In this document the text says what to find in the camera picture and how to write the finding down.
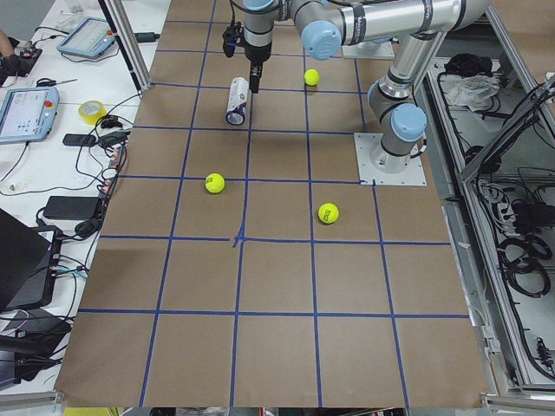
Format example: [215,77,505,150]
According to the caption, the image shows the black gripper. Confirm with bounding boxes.
[245,42,272,94]

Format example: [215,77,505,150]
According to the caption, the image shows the white blue tennis ball can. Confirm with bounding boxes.
[225,77,249,126]

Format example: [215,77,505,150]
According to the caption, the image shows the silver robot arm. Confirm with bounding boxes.
[231,0,490,173]

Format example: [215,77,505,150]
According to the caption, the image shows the yellow tennis ball far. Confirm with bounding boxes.
[304,68,320,87]

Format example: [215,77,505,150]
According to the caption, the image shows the yellow tennis ball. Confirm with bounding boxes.
[317,202,340,224]
[304,68,320,87]
[205,172,225,194]

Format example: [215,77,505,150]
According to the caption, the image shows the yellow tennis ball centre left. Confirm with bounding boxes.
[205,172,225,194]

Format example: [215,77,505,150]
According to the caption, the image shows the yellow tennis ball centre right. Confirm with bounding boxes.
[317,202,340,224]

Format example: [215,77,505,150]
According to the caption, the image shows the far blue teach pendant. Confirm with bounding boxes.
[56,17,115,59]

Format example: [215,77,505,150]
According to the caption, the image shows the blue teach pendant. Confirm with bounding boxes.
[1,87,60,145]
[56,17,115,59]

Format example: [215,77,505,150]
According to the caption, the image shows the yellow tape roll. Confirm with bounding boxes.
[78,100,108,126]

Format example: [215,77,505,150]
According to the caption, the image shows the black smartphone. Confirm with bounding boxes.
[62,133,96,147]

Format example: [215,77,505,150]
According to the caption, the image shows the black cloth bundle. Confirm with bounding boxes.
[444,53,493,77]

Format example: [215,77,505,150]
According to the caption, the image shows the white crumpled cloth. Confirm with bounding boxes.
[446,75,500,111]

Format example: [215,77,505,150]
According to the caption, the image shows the black power adapter brick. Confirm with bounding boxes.
[43,196,99,220]

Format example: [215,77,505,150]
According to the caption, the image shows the near blue teach pendant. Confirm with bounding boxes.
[1,87,60,145]

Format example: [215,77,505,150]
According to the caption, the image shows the black laptop computer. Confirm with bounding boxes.
[1,211,62,312]

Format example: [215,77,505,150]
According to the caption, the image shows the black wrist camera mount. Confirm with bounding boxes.
[222,22,245,58]

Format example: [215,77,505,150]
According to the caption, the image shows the aluminium frame post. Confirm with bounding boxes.
[98,0,151,94]

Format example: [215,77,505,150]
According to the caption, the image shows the black handled scissors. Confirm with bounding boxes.
[36,78,76,88]

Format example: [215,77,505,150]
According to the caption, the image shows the coiled black cables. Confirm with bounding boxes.
[496,240,554,300]

